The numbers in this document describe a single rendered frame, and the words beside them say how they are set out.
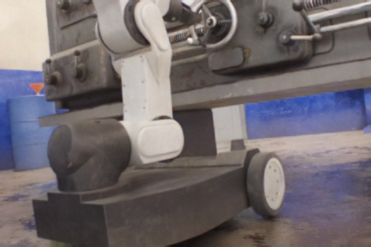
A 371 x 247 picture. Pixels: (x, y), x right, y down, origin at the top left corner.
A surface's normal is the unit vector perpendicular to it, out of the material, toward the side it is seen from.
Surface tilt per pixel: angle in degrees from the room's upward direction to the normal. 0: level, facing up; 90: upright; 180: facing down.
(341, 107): 90
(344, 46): 90
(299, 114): 90
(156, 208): 90
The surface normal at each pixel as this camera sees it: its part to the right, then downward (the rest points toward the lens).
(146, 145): 0.81, -0.09
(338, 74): -0.54, 0.07
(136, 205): 0.57, -0.07
